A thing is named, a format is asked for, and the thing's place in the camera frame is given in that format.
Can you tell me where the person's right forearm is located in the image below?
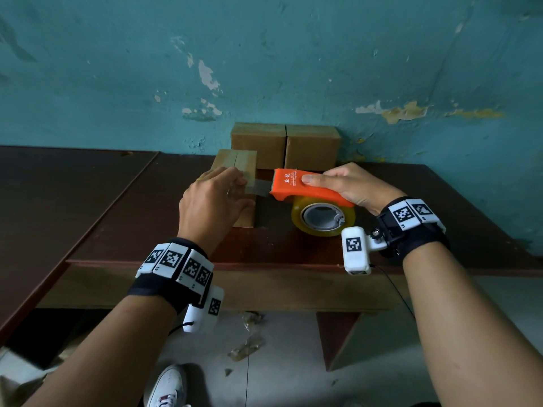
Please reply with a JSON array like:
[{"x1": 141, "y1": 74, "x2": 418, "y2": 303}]
[{"x1": 403, "y1": 241, "x2": 543, "y2": 407}]

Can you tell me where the cardboard box with dark edge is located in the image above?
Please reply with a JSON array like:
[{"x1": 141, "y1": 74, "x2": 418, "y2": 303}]
[{"x1": 210, "y1": 149, "x2": 258, "y2": 228}]

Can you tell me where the black left wrist strap with markers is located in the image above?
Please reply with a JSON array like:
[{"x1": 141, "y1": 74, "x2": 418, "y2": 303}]
[{"x1": 127, "y1": 237, "x2": 215, "y2": 315}]

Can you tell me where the black camera cable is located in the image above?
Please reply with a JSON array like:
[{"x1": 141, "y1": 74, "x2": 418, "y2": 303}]
[
  {"x1": 369, "y1": 265, "x2": 416, "y2": 321},
  {"x1": 167, "y1": 321, "x2": 195, "y2": 337}
]

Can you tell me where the dark brown wooden table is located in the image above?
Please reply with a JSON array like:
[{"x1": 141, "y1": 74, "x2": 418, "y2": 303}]
[{"x1": 36, "y1": 153, "x2": 543, "y2": 371}]

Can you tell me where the yellowish clear tape roll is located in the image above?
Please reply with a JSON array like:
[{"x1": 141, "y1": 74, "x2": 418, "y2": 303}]
[{"x1": 245, "y1": 177, "x2": 357, "y2": 238}]

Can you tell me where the person's right hand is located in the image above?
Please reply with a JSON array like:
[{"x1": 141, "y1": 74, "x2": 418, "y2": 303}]
[{"x1": 301, "y1": 162, "x2": 408, "y2": 217}]

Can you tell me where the person's left hand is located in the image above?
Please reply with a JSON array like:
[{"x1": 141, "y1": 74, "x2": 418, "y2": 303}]
[{"x1": 177, "y1": 167, "x2": 256, "y2": 256}]

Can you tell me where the black right wrist strap with markers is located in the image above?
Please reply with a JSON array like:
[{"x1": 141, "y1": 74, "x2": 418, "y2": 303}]
[{"x1": 375, "y1": 197, "x2": 451, "y2": 263}]

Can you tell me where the white left shoe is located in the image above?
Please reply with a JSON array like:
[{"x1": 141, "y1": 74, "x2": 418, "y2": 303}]
[{"x1": 144, "y1": 364, "x2": 192, "y2": 407}]

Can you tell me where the black wrist strap with markers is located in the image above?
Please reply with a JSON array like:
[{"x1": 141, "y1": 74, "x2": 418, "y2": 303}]
[
  {"x1": 375, "y1": 197, "x2": 451, "y2": 263},
  {"x1": 127, "y1": 237, "x2": 215, "y2": 315}
]

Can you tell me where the orange tape dispenser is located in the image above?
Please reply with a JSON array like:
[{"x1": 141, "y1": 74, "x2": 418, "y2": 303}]
[{"x1": 269, "y1": 168, "x2": 355, "y2": 232}]

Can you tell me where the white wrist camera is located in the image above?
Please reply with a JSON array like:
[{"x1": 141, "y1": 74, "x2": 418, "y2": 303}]
[
  {"x1": 182, "y1": 285, "x2": 225, "y2": 334},
  {"x1": 341, "y1": 226, "x2": 387, "y2": 276}
]

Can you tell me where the small brown cardboard box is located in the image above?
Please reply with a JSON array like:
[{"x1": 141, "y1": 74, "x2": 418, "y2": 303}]
[{"x1": 284, "y1": 124, "x2": 342, "y2": 172}]

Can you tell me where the dark brown wooden desk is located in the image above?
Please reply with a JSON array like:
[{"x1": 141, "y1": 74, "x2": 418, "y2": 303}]
[{"x1": 0, "y1": 145, "x2": 158, "y2": 346}]

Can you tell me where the black right camera cable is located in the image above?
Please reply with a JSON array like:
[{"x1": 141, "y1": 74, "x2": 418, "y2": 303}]
[{"x1": 369, "y1": 265, "x2": 416, "y2": 321}]

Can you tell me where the crumpled clear plastic scrap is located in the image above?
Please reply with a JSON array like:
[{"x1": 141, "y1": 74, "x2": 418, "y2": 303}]
[{"x1": 227, "y1": 311, "x2": 266, "y2": 363}]

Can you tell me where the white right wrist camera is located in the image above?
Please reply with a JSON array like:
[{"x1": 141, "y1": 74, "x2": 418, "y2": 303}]
[{"x1": 341, "y1": 226, "x2": 387, "y2": 276}]

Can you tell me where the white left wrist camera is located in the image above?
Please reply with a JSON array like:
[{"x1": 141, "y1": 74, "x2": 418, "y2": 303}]
[{"x1": 182, "y1": 285, "x2": 225, "y2": 334}]

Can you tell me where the large brown cardboard box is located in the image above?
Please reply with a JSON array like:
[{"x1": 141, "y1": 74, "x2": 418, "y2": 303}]
[{"x1": 230, "y1": 122, "x2": 288, "y2": 170}]

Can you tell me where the black left camera cable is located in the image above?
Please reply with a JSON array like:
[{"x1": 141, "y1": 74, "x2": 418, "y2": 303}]
[{"x1": 167, "y1": 321, "x2": 195, "y2": 337}]

